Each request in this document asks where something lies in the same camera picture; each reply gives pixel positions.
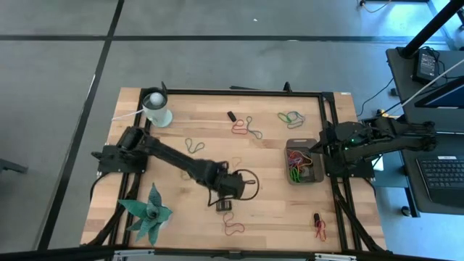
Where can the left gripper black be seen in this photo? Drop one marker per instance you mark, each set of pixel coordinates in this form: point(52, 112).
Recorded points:
point(233, 186)

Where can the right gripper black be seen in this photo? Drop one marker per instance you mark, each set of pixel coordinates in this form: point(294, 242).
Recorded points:
point(335, 139)

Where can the red rubber band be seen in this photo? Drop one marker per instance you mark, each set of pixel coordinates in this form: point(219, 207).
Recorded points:
point(320, 232)
point(297, 153)
point(237, 234)
point(239, 133)

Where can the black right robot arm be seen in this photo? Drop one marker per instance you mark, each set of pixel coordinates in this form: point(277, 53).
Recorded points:
point(398, 136)

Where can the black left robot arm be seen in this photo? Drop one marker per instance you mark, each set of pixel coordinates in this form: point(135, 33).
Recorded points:
point(174, 156)

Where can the clear plastic bin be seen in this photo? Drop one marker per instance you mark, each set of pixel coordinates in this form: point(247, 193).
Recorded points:
point(315, 177)

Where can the white label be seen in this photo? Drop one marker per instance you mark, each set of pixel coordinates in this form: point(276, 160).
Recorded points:
point(378, 164)

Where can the small black block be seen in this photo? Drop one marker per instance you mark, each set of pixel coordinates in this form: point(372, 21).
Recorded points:
point(232, 116)
point(317, 217)

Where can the teal artificial plant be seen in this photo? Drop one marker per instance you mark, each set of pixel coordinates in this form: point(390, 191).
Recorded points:
point(150, 215)

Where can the black desk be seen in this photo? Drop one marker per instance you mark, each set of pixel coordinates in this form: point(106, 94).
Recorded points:
point(402, 87)

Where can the black caster wheel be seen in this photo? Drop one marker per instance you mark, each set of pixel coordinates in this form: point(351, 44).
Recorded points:
point(406, 211)

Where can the black keyboard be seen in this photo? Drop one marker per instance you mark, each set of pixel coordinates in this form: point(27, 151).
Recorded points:
point(442, 177)

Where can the black power adapter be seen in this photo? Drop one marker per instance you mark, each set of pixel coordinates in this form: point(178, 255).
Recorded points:
point(425, 67)

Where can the black desk monitor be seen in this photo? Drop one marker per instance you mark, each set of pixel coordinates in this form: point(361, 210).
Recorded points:
point(446, 96)

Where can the black crossbar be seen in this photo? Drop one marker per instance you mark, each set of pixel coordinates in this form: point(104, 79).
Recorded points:
point(54, 253)

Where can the black table frame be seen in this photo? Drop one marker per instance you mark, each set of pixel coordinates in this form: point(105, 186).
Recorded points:
point(235, 92)

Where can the silver aluminium bracket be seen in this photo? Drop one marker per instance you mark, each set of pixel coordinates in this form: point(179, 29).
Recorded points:
point(134, 252)

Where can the aluminium frame post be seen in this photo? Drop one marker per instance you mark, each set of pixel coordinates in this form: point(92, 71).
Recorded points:
point(335, 257)

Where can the black post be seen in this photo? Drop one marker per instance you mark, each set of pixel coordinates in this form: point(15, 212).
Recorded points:
point(431, 27)

